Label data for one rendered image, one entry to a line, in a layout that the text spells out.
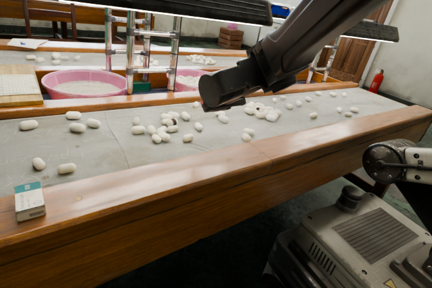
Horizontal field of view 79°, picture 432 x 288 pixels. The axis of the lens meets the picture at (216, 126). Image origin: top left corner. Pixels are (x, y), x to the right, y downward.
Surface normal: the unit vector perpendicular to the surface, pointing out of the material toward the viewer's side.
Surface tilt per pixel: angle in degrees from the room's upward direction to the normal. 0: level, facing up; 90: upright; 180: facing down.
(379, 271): 0
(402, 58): 90
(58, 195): 0
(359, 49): 90
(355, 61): 90
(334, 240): 0
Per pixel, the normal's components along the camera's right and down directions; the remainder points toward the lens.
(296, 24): -0.91, 0.40
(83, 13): 0.62, 0.44
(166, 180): 0.17, -0.88
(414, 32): -0.77, 0.16
